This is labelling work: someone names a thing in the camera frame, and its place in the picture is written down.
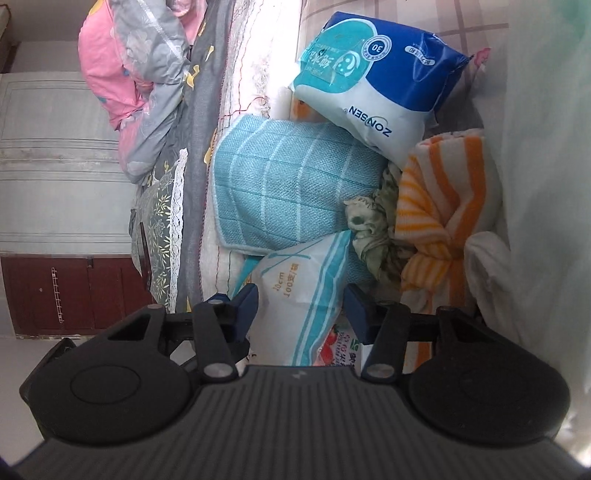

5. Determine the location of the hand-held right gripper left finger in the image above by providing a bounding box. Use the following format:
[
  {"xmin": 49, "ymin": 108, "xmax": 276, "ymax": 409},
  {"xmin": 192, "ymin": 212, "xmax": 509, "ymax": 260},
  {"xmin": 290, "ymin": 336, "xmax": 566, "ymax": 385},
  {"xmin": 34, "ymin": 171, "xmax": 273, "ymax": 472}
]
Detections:
[{"xmin": 104, "ymin": 282, "xmax": 259, "ymax": 384}]

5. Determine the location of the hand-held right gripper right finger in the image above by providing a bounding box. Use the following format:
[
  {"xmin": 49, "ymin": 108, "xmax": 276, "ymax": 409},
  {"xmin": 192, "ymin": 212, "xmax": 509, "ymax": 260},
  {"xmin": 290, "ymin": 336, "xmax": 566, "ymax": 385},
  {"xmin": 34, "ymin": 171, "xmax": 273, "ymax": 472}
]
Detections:
[{"xmin": 344, "ymin": 282, "xmax": 492, "ymax": 384}]

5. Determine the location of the white teal-striped swab packet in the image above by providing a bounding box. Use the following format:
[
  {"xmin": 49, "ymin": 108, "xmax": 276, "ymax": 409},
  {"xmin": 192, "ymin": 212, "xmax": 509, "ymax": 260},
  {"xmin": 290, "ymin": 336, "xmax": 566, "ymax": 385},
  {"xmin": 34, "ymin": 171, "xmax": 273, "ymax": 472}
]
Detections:
[{"xmin": 239, "ymin": 230, "xmax": 355, "ymax": 368}]

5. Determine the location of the blue and white pad packet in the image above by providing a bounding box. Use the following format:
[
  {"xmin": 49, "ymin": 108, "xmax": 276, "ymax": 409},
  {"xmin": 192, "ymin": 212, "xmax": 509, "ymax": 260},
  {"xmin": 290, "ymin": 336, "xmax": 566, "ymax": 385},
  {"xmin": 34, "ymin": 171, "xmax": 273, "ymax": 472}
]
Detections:
[{"xmin": 288, "ymin": 10, "xmax": 474, "ymax": 163}]

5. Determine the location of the strawberry print packet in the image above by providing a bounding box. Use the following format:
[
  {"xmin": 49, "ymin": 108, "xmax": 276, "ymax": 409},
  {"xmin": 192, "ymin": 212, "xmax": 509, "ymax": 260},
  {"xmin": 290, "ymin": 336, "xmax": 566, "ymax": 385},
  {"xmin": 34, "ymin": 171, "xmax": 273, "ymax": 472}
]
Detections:
[{"xmin": 318, "ymin": 323, "xmax": 366, "ymax": 370}]

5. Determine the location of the green floral cloth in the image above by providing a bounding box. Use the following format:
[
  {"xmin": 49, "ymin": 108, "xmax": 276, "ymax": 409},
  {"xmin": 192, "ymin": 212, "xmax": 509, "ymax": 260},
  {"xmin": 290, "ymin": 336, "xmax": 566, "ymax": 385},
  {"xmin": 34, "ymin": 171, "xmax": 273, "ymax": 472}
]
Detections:
[{"xmin": 344, "ymin": 164, "xmax": 417, "ymax": 288}]

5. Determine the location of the teal towel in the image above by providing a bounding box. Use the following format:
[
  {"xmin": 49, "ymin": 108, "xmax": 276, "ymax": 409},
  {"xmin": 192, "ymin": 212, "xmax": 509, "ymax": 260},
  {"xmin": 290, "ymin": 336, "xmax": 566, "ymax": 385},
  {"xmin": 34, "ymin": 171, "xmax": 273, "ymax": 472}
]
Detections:
[{"xmin": 211, "ymin": 114, "xmax": 393, "ymax": 283}]

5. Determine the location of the white cloth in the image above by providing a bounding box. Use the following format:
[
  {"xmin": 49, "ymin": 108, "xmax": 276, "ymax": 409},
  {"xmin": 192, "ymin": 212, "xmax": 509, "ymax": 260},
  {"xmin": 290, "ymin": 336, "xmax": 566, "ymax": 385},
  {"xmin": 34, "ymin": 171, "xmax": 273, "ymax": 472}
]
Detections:
[{"xmin": 463, "ymin": 231, "xmax": 514, "ymax": 320}]

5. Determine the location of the orange striped towel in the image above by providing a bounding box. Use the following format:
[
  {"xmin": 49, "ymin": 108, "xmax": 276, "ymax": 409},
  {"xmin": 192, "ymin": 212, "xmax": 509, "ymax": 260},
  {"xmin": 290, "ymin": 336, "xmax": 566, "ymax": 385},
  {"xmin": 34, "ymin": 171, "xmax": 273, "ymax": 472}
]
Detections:
[{"xmin": 394, "ymin": 129, "xmax": 502, "ymax": 292}]

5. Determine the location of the red-brown wooden cabinet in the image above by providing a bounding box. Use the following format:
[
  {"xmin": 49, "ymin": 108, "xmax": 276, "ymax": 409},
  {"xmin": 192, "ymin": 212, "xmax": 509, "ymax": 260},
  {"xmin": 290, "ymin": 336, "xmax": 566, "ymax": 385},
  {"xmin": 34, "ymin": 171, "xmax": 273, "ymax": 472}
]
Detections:
[{"xmin": 0, "ymin": 252, "xmax": 160, "ymax": 341}]

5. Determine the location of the grey blanket with fleece lining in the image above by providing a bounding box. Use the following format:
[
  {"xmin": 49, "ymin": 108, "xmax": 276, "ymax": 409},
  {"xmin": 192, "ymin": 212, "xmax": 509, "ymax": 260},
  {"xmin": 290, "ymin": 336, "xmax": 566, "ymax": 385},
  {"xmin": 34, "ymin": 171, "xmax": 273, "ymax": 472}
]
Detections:
[{"xmin": 168, "ymin": 0, "xmax": 305, "ymax": 319}]

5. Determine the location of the white translucent plastic bag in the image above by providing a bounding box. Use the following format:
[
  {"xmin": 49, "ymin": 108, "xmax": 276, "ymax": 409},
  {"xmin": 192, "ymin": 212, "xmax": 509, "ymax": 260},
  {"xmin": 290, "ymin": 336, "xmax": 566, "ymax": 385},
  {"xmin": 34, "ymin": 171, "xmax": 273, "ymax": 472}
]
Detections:
[{"xmin": 480, "ymin": 0, "xmax": 591, "ymax": 462}]

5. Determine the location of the pink and grey floral quilt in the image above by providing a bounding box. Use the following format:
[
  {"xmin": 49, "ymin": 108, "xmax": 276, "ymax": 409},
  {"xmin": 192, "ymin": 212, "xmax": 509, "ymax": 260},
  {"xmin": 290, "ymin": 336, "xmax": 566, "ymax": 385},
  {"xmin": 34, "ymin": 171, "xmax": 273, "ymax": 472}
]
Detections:
[{"xmin": 78, "ymin": 0, "xmax": 197, "ymax": 186}]

